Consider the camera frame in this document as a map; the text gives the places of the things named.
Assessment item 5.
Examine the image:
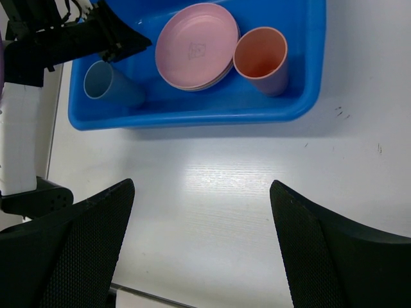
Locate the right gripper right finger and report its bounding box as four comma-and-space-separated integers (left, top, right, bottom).
270, 180, 410, 307

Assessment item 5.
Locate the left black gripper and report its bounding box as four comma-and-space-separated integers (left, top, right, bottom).
3, 3, 152, 87

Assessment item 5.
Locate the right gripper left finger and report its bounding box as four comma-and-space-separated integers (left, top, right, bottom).
1, 179, 134, 307

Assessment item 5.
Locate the blue plastic cup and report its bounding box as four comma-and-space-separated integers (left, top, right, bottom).
83, 60, 146, 107

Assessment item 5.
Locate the pink plastic plate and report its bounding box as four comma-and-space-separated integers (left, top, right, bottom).
155, 3, 240, 92

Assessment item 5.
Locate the orange plastic cup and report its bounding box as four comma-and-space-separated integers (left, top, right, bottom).
233, 26, 289, 96

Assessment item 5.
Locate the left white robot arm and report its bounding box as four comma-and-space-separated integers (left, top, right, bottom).
1, 1, 151, 219

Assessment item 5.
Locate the blue plastic bin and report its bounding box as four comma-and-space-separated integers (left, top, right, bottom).
68, 1, 327, 130

